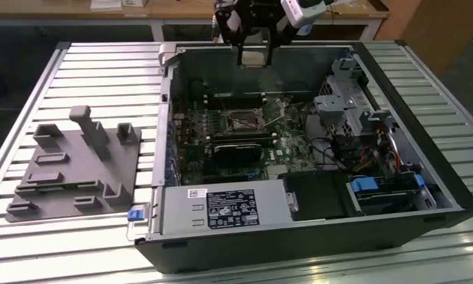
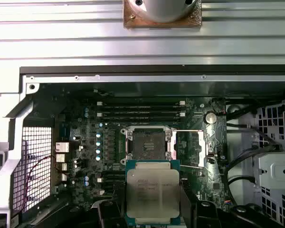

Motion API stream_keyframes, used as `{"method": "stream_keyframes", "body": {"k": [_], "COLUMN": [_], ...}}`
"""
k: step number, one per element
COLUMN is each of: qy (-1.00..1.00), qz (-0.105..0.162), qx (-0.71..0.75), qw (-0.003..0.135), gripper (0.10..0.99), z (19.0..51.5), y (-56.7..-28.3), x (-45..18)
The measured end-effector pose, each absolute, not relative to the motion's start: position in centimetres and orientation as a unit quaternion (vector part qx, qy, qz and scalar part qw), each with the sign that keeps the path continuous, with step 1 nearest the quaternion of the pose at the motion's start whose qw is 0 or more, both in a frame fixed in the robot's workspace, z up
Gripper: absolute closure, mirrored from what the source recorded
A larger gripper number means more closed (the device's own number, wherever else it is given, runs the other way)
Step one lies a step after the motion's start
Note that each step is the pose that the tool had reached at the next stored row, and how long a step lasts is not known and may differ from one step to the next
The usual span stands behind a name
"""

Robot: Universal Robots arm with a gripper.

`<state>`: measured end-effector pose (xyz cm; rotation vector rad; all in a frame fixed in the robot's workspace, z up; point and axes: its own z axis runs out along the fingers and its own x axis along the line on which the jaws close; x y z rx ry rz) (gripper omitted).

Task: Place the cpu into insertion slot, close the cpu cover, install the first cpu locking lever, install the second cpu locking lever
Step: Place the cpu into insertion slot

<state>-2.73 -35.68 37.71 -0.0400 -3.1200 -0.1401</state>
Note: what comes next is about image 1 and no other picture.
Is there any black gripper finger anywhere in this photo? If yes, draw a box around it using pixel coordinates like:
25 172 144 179
235 28 248 69
264 28 281 68

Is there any silver CPU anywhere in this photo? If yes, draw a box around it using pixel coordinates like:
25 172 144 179
243 52 271 69

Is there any CPU socket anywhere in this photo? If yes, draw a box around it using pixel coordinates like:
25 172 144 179
221 108 268 133

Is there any black plastic bay cover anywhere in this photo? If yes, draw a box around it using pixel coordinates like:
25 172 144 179
277 171 364 222

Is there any silver drive cage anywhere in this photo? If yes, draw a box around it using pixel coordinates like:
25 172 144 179
312 57 400 140

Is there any green motherboard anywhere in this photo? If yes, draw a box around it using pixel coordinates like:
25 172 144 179
169 94 327 187

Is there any black graphics card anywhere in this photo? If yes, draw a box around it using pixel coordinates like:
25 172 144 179
211 141 265 167

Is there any silver chipset heatsink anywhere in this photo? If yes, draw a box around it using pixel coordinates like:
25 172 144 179
268 164 292 179

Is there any wooden cabinet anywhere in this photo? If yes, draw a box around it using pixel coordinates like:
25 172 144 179
372 0 473 77

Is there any blue disk carrier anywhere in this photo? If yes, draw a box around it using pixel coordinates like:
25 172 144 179
349 176 380 195

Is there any wooden desk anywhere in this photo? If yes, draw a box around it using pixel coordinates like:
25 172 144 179
0 0 391 42

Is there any silver power supply unit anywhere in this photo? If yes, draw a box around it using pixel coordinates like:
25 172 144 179
157 185 295 235

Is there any gray parts rack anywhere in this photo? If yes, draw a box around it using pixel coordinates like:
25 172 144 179
5 105 144 223

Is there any blue case latch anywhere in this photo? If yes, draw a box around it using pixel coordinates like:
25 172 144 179
127 208 149 222

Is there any green RAM stick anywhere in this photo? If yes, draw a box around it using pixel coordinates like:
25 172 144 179
35 184 83 192

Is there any black open PC case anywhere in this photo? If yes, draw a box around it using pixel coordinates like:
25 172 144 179
133 40 473 275

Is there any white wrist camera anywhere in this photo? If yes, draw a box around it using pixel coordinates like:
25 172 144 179
279 0 329 30

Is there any black cable loop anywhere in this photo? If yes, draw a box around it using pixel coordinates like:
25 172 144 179
305 135 355 173

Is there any coloured wire bundle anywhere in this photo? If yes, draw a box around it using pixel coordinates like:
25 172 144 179
355 124 404 173

